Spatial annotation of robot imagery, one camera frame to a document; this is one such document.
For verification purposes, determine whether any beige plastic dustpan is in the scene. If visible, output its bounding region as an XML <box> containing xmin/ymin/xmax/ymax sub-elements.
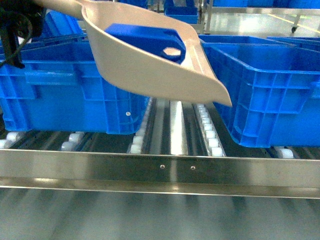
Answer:
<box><xmin>37</xmin><ymin>0</ymin><xmax>232</xmax><ymax>106</ymax></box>

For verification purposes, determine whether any blue bin left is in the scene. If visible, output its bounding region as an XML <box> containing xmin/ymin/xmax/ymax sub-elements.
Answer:
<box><xmin>0</xmin><ymin>11</ymin><xmax>148</xmax><ymax>135</ymax></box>

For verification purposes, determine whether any stainless steel shelf rack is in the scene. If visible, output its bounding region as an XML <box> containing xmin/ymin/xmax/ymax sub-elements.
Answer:
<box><xmin>0</xmin><ymin>100</ymin><xmax>320</xmax><ymax>199</ymax></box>

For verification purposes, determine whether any blue bin right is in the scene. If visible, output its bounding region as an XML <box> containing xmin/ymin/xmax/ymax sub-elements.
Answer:
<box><xmin>200</xmin><ymin>35</ymin><xmax>320</xmax><ymax>148</ymax></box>

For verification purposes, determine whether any blue bin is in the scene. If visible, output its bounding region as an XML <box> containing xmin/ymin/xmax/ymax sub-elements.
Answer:
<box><xmin>0</xmin><ymin>11</ymin><xmax>148</xmax><ymax>135</ymax></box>
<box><xmin>200</xmin><ymin>35</ymin><xmax>320</xmax><ymax>148</ymax></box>

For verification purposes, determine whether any blue plastic block part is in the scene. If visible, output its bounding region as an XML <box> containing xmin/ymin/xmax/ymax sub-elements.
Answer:
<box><xmin>104</xmin><ymin>23</ymin><xmax>186</xmax><ymax>64</ymax></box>

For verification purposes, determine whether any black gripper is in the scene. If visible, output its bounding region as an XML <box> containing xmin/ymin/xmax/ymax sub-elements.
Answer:
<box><xmin>0</xmin><ymin>0</ymin><xmax>47</xmax><ymax>69</ymax></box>

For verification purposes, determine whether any black cable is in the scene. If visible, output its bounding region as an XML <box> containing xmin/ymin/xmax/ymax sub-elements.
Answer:
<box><xmin>0</xmin><ymin>14</ymin><xmax>35</xmax><ymax>68</ymax></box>

